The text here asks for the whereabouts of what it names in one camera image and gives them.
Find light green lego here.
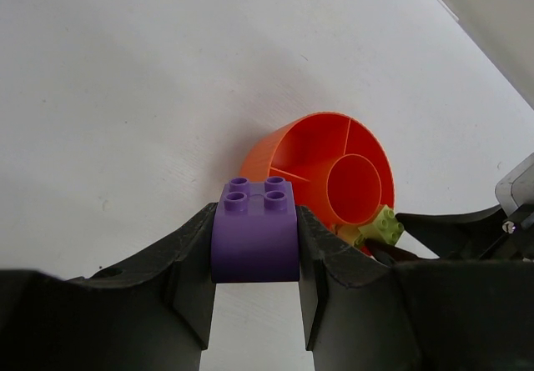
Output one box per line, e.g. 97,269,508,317
354,205,405,248

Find purple curved lego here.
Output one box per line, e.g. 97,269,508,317
210,176,300,283

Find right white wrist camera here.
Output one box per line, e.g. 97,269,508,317
495,153,533,234

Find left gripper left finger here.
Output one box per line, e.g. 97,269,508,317
1,203,216,370

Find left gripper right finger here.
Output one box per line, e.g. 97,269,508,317
297,207,533,370

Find orange round divided container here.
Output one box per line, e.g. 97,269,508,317
240,112,395,246

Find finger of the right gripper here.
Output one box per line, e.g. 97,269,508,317
396,205,517,260
366,239,437,267

